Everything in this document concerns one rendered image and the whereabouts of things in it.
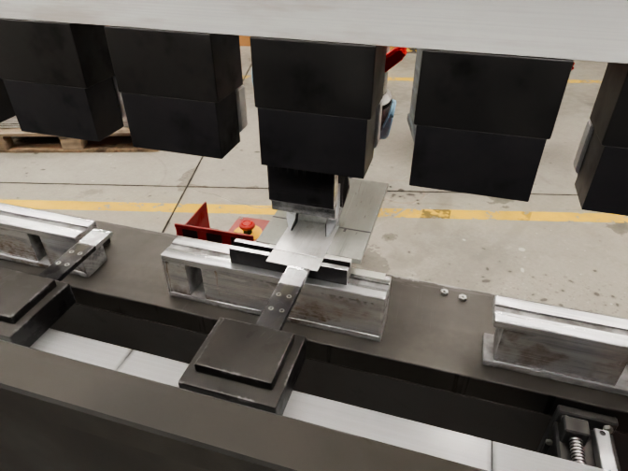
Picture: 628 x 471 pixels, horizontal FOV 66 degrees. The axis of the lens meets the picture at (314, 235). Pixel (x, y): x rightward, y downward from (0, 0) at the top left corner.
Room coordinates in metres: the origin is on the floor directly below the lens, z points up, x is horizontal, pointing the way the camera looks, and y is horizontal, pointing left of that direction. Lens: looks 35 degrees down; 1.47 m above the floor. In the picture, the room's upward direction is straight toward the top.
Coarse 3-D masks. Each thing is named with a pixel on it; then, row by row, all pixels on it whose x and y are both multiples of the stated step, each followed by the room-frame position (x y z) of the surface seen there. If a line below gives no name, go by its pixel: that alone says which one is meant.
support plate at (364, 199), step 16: (352, 192) 0.83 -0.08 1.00; (368, 192) 0.83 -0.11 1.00; (384, 192) 0.83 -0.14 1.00; (352, 208) 0.76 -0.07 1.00; (368, 208) 0.76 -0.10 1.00; (272, 224) 0.71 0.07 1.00; (352, 224) 0.71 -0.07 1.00; (368, 224) 0.71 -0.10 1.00; (256, 240) 0.66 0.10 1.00; (272, 240) 0.66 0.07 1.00; (336, 240) 0.66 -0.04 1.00; (352, 240) 0.66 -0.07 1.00; (368, 240) 0.67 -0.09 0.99; (352, 256) 0.62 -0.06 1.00
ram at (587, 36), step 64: (0, 0) 0.70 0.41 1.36; (64, 0) 0.67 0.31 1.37; (128, 0) 0.64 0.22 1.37; (192, 0) 0.62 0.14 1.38; (256, 0) 0.59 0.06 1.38; (320, 0) 0.57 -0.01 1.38; (384, 0) 0.55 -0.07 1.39; (448, 0) 0.53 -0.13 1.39; (512, 0) 0.51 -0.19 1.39; (576, 0) 0.50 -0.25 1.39
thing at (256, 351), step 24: (288, 288) 0.54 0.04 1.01; (264, 312) 0.49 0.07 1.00; (288, 312) 0.49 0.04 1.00; (216, 336) 0.41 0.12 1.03; (240, 336) 0.41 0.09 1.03; (264, 336) 0.41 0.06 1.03; (288, 336) 0.41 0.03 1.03; (192, 360) 0.39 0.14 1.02; (216, 360) 0.38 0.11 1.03; (240, 360) 0.38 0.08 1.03; (264, 360) 0.38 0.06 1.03; (288, 360) 0.39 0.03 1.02; (192, 384) 0.35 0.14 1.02; (216, 384) 0.35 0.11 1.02; (240, 384) 0.35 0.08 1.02; (264, 384) 0.35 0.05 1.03; (288, 384) 0.36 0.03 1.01; (264, 408) 0.32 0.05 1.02
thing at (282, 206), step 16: (272, 176) 0.62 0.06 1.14; (288, 176) 0.62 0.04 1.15; (304, 176) 0.61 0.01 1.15; (320, 176) 0.60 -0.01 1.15; (336, 176) 0.61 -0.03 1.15; (272, 192) 0.62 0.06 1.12; (288, 192) 0.62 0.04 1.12; (304, 192) 0.61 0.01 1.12; (320, 192) 0.60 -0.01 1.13; (336, 192) 0.61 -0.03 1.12; (272, 208) 0.63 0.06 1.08; (288, 208) 0.63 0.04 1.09; (304, 208) 0.62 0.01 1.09; (320, 208) 0.61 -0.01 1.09
